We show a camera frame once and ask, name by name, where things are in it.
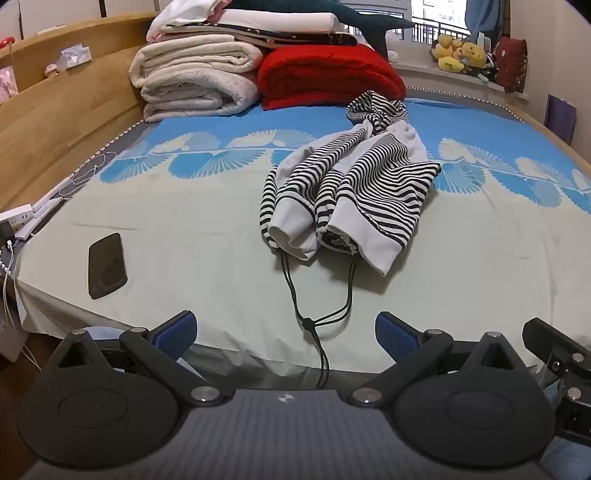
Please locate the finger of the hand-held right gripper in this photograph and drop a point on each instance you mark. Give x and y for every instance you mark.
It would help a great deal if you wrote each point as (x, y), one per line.
(554, 339)

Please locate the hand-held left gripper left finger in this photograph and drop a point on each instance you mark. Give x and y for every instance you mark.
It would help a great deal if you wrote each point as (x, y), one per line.
(178, 334)

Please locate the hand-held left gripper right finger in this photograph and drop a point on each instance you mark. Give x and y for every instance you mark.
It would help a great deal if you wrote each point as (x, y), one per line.
(395, 334)

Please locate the black white striped hoodie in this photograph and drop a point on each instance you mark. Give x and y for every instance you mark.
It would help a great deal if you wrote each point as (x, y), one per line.
(369, 184)

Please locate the person's jeans leg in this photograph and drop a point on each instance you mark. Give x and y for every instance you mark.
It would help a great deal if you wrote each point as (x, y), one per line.
(570, 461)

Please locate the black smartphone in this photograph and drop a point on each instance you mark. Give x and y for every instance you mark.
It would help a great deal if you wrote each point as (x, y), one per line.
(107, 265)

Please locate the white power strip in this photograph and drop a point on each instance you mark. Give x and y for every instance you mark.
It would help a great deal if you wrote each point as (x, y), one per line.
(16, 216)

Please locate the purple box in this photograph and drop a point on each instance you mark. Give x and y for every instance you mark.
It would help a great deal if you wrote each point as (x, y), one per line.
(561, 117)

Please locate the white folded quilt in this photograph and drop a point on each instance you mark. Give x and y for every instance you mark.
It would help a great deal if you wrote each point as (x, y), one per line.
(194, 78)

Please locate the red folded blanket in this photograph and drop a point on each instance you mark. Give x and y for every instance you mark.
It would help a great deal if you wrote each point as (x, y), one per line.
(323, 76)

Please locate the dark red cushion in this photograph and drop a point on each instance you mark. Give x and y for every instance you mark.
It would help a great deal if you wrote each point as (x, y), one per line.
(511, 64)

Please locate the white plush toy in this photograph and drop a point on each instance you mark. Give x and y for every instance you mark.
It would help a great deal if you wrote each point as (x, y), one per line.
(392, 50)

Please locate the yellow plush toy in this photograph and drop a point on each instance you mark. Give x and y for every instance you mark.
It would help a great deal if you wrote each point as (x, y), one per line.
(447, 53)
(474, 55)

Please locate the tissue packet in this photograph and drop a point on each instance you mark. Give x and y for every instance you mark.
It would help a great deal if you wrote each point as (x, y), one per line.
(74, 55)

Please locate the pink packet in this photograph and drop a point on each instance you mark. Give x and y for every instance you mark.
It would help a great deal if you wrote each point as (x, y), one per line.
(7, 83)

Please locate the black window railing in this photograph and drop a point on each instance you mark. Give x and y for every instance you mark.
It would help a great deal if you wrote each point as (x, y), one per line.
(438, 30)

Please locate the pink white folded cloth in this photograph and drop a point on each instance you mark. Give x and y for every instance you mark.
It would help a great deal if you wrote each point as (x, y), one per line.
(184, 18)

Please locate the teal shark plush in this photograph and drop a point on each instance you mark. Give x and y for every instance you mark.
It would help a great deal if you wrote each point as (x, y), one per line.
(369, 18)

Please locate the white folded duvet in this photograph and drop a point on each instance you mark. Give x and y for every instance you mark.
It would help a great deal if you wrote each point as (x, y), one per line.
(277, 21)

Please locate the blue curtain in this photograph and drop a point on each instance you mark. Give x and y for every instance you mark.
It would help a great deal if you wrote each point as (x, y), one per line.
(485, 16)

